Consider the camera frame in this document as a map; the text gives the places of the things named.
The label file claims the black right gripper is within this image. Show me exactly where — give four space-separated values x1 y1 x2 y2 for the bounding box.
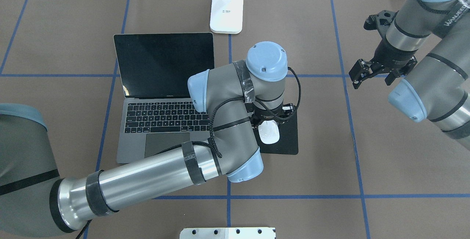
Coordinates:
348 44 417 90

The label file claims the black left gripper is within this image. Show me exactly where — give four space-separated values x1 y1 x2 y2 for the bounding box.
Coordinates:
250 103 296 126

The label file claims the white computer mouse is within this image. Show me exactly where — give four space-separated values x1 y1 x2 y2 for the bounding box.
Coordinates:
257 120 280 144

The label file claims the grey laptop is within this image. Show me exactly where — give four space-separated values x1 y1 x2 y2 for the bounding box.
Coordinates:
113 33 215 164

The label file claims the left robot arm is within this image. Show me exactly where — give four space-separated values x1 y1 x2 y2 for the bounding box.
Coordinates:
0 41 293 238

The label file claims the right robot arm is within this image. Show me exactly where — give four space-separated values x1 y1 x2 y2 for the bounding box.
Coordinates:
348 0 470 149

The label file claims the black mouse pad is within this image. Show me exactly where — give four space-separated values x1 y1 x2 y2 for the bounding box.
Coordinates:
253 114 299 155

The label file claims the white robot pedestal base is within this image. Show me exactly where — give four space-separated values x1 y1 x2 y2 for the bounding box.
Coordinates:
179 227 277 239

